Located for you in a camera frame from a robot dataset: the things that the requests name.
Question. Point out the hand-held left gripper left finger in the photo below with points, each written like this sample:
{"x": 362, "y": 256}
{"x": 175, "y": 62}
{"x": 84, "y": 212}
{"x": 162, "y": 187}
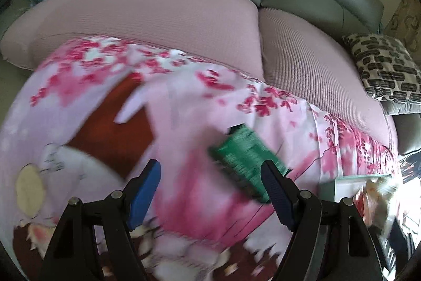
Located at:
{"x": 144, "y": 195}

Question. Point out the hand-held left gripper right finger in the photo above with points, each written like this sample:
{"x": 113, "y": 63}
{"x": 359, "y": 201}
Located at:
{"x": 279, "y": 195}

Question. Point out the green cracker packet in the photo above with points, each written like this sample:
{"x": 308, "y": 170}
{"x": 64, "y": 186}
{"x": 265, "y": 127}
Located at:
{"x": 243, "y": 149}

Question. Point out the teal cardboard tray box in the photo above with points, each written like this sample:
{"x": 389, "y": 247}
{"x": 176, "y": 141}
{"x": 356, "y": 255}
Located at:
{"x": 345, "y": 184}

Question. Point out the pink printed blanket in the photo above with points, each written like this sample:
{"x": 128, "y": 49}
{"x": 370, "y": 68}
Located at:
{"x": 197, "y": 202}

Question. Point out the black white patterned pillow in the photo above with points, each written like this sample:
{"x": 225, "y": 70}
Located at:
{"x": 384, "y": 67}

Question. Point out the pink sofa cover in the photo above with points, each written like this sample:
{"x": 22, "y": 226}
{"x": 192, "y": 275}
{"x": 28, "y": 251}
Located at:
{"x": 164, "y": 14}

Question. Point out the beige patterned curtain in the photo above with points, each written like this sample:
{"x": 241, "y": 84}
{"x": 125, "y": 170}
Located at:
{"x": 404, "y": 17}

